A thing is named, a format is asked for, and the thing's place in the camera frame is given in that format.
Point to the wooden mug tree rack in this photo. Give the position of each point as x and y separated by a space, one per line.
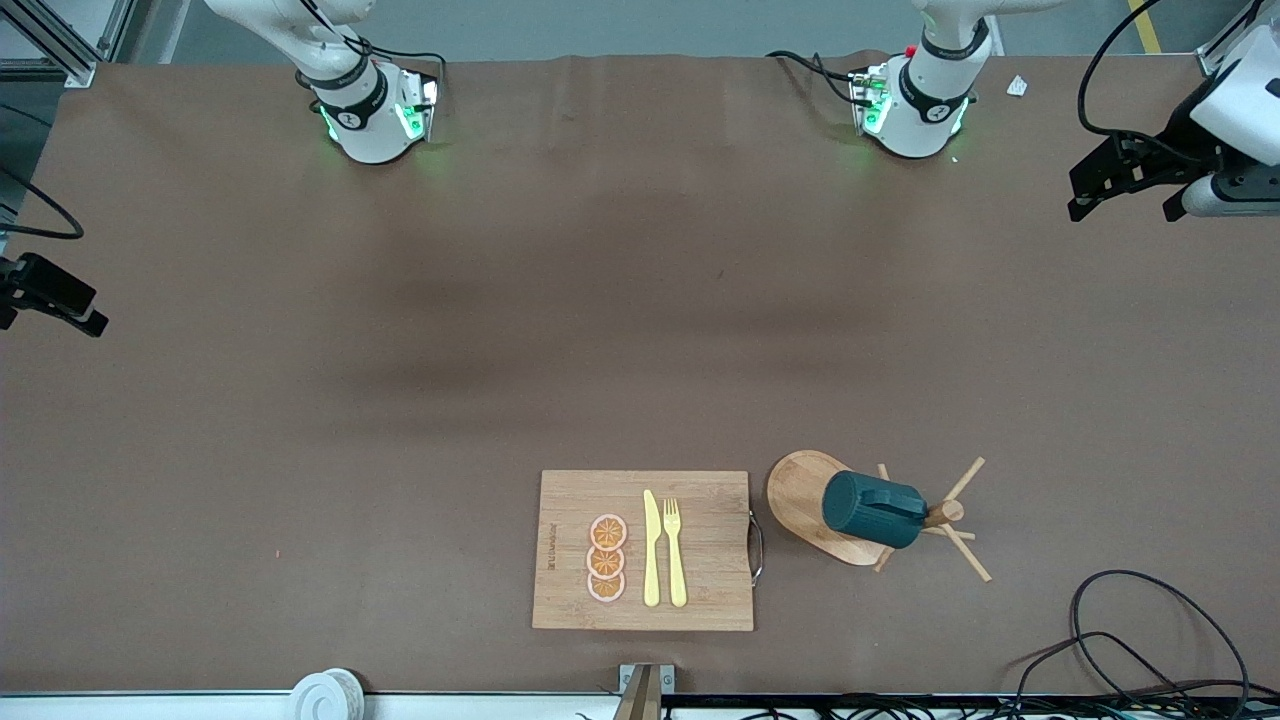
800 500

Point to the dark green ribbed cup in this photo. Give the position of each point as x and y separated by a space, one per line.
865 510

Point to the aluminium frame profile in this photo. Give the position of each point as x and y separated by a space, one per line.
1215 60
75 68

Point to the white tape roll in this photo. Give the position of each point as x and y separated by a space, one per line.
320 697

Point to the small white paper scrap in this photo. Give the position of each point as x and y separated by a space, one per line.
1017 86

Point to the brown table mat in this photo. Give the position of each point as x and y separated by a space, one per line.
300 450

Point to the bamboo cutting board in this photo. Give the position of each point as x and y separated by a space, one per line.
700 600

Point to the toy orange slice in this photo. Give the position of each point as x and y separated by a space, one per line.
608 532

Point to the yellow plastic fork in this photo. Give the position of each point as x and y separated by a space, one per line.
677 570

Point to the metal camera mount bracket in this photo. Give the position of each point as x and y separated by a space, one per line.
640 695

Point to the white table edge rail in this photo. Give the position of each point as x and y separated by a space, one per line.
150 708

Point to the yellow plastic knife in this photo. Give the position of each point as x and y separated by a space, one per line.
652 560

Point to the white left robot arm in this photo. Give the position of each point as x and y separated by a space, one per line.
930 100

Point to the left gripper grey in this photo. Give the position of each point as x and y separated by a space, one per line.
1176 139

